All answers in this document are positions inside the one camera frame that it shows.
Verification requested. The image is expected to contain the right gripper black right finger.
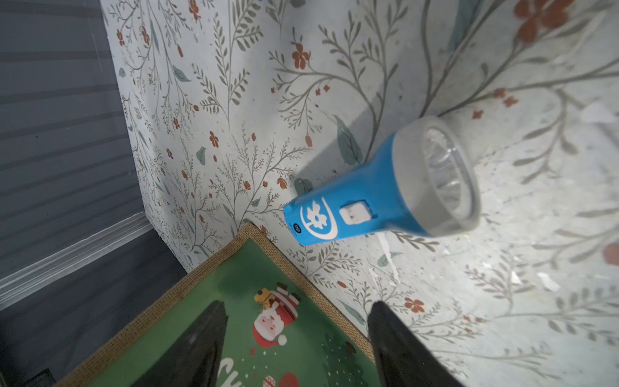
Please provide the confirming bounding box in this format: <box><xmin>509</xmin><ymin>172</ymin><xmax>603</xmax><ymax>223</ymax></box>
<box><xmin>368</xmin><ymin>301</ymin><xmax>463</xmax><ymax>387</ymax></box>

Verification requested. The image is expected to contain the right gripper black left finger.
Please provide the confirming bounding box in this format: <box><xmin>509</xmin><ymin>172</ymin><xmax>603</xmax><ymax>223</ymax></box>
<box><xmin>133</xmin><ymin>300</ymin><xmax>228</xmax><ymax>386</ymax></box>

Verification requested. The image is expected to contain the blue flashlight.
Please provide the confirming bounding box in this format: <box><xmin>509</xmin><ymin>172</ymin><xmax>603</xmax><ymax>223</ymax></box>
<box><xmin>284</xmin><ymin>117</ymin><xmax>481</xmax><ymax>246</ymax></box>

